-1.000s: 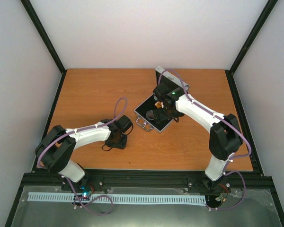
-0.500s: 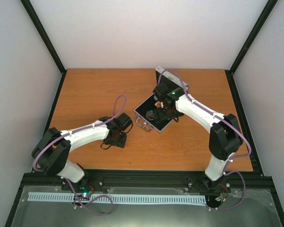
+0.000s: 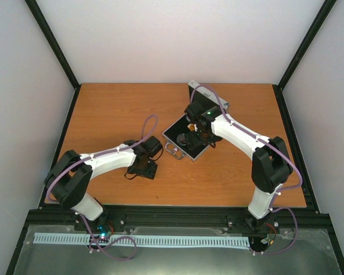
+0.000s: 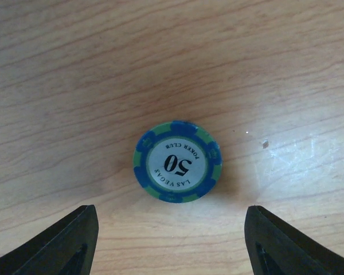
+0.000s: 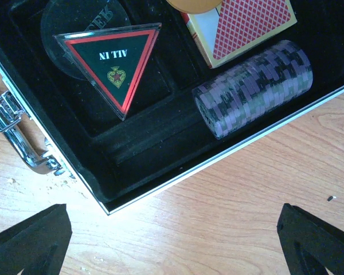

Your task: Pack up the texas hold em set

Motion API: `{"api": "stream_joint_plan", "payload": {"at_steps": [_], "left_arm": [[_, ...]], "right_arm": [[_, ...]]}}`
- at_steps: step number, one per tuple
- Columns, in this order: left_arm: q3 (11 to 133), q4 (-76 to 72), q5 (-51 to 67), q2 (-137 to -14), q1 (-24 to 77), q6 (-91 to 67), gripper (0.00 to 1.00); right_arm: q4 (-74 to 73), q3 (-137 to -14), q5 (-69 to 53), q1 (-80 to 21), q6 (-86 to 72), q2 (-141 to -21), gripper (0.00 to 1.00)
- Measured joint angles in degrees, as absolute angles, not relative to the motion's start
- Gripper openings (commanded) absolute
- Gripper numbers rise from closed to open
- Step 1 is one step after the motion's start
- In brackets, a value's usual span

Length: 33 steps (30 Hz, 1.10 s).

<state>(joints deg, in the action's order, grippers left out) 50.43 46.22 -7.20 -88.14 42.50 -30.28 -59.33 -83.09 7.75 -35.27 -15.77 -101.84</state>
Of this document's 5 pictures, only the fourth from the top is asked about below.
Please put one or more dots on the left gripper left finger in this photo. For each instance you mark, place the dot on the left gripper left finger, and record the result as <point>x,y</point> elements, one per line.
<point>66,247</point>

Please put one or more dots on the single blue green chip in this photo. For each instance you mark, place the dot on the single blue green chip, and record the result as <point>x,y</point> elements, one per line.
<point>177,162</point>

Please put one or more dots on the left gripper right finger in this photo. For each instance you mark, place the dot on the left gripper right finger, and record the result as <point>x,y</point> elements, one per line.
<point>276,247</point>

